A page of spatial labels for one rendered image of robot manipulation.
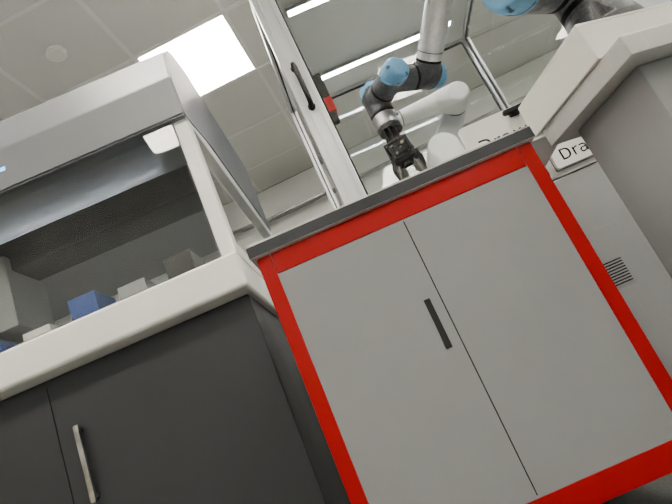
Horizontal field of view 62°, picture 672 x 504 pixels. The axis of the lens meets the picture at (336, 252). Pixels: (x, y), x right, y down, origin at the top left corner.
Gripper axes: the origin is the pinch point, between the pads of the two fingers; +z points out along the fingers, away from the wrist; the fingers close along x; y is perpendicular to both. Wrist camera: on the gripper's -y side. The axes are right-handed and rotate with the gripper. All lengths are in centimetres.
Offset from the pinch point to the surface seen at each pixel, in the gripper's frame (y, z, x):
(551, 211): 40, 32, 23
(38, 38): -42, -190, -144
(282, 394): 20, 39, -54
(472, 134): 15.4, -0.2, 18.8
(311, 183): -324, -174, -115
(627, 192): 36, 34, 37
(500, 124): 13.4, 0.3, 26.0
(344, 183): -8.4, -16.5, -21.4
